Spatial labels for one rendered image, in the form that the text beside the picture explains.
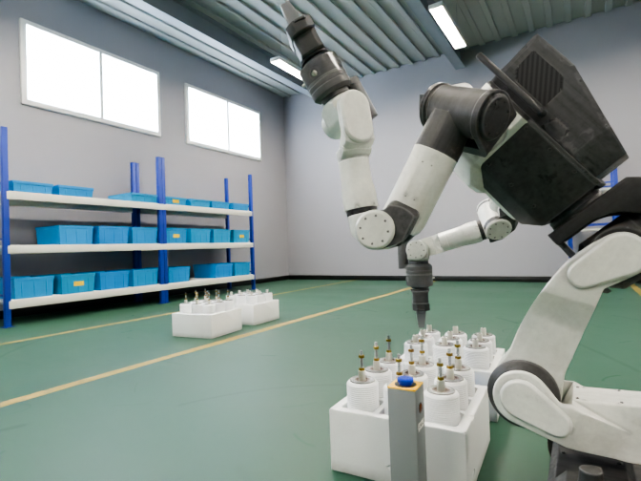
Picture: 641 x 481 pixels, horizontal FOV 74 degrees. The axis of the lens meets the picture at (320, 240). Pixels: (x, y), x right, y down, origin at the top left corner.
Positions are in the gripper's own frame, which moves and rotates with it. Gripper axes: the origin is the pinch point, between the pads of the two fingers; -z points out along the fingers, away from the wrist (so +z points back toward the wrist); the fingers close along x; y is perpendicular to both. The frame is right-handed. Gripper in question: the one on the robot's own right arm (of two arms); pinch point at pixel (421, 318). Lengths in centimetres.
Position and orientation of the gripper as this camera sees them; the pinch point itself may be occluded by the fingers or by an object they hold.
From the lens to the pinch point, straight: 149.5
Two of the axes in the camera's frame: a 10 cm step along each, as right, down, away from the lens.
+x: -1.8, -0.1, -9.8
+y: 9.8, -0.4, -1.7
